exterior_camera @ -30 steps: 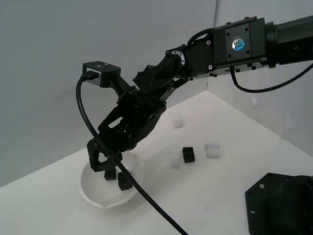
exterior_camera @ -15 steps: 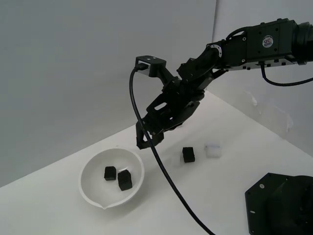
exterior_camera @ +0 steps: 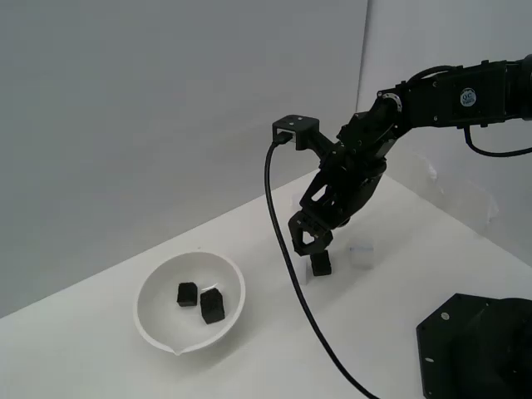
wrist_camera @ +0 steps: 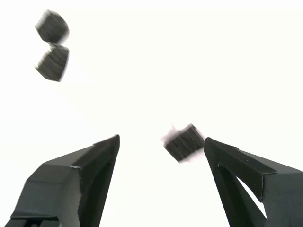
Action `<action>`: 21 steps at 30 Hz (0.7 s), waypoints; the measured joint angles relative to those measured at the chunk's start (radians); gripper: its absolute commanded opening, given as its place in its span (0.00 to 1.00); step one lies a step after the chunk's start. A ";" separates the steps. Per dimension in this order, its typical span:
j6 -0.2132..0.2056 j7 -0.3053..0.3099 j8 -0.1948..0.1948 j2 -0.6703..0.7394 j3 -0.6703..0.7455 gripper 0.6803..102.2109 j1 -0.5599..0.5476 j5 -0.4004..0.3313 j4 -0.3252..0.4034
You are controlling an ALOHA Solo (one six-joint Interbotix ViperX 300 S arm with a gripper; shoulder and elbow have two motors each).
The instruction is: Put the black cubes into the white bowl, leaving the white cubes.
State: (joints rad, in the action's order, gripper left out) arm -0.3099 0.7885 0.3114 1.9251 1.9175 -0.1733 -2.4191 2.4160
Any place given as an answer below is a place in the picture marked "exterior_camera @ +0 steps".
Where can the white foam cube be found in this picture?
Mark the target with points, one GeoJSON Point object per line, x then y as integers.
{"type": "Point", "coordinates": [361, 257]}
{"type": "Point", "coordinates": [296, 201]}
{"type": "Point", "coordinates": [304, 274]}

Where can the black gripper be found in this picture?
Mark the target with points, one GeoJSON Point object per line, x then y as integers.
{"type": "Point", "coordinates": [349, 187]}

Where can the white bowl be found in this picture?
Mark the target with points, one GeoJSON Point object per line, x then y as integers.
{"type": "Point", "coordinates": [162, 320]}

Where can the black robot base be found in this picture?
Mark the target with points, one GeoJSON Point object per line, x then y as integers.
{"type": "Point", "coordinates": [457, 345]}

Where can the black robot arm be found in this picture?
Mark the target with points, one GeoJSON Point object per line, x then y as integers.
{"type": "Point", "coordinates": [449, 99]}

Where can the black foam cube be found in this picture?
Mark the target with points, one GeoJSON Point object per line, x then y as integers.
{"type": "Point", "coordinates": [213, 306]}
{"type": "Point", "coordinates": [187, 294]}
{"type": "Point", "coordinates": [322, 266]}

